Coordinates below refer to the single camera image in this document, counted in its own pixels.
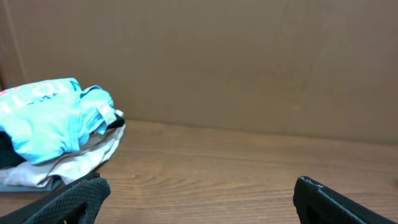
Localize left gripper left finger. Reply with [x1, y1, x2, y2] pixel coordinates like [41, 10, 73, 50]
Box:
[1, 172, 111, 224]

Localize light blue printed t-shirt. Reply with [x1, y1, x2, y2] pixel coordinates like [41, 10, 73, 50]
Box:
[1, 78, 122, 167]

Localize folded black garment on pile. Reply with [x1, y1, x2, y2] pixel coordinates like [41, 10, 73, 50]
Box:
[0, 115, 125, 169]

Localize folded beige garment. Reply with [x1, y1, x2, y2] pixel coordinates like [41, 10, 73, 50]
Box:
[1, 108, 125, 187]

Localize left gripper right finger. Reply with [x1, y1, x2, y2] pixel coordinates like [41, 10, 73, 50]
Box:
[293, 176, 395, 224]

